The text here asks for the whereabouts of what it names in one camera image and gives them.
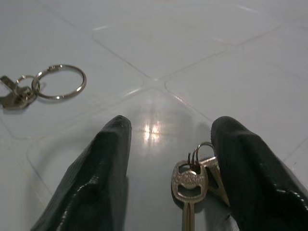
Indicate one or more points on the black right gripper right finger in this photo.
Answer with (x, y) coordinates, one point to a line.
(252, 173)

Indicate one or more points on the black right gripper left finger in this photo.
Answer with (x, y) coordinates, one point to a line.
(96, 173)

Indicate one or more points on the silver key with angular head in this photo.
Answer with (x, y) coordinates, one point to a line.
(215, 175)

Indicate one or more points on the silver key with round head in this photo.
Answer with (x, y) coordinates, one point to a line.
(188, 185)

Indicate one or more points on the silver keys bunch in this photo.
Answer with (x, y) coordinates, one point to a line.
(14, 95)

